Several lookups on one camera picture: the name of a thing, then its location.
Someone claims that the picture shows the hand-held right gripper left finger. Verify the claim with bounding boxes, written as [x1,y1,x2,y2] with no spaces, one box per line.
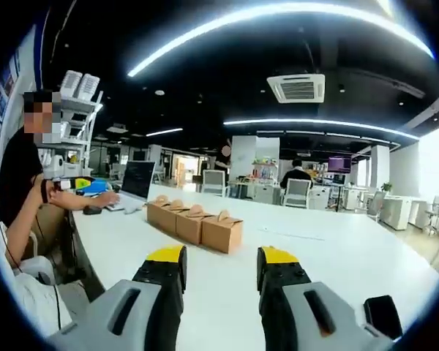
[45,245,188,351]

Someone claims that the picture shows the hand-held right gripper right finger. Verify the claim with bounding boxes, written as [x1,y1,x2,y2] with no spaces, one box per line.
[256,245,394,351]

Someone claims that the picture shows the person's left hand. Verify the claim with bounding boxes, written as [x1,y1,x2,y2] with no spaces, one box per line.
[40,178,59,203]

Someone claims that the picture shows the silver laptop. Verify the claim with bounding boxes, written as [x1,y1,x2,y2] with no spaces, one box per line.
[105,160,157,214]

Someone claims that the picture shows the white shelf rack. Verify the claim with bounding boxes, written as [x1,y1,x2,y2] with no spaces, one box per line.
[56,91,104,177]

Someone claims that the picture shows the black smartphone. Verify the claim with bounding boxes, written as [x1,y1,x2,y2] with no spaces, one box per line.
[364,295,403,339]

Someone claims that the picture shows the short ceiling light strip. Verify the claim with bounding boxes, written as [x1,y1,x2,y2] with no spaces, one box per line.
[145,127,184,137]

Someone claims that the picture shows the stack of white trays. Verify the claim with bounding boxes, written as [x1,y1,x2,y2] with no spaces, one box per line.
[78,72,100,99]
[60,69,83,98]

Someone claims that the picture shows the person's white clothing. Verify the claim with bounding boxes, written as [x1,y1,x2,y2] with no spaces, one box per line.
[0,204,74,339]

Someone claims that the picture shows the white office chair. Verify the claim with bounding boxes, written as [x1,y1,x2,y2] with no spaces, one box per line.
[282,178,312,208]

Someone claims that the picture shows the grey office chair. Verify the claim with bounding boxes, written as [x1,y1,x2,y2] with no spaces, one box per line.
[200,170,230,197]

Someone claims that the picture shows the white desk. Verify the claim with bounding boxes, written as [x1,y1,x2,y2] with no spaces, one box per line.
[382,195,421,231]

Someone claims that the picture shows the colourful display shelf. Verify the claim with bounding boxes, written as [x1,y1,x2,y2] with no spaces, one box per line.
[252,156,279,180]

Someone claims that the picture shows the purple screen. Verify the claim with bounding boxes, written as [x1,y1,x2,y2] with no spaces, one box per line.
[328,156,352,173]

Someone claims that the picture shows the curved ceiling light strip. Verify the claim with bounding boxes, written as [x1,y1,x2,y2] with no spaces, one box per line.
[223,118,420,139]

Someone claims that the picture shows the ceiling air conditioner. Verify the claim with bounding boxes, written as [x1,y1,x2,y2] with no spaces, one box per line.
[266,74,326,104]

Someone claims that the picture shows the long ceiling light strip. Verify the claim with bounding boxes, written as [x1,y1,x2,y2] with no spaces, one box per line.
[127,3,435,78]

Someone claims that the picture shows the black cable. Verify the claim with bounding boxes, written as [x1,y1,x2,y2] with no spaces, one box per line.
[0,219,61,328]

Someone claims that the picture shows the wall poster board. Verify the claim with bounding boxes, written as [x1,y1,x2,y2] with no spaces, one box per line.
[0,47,23,154]

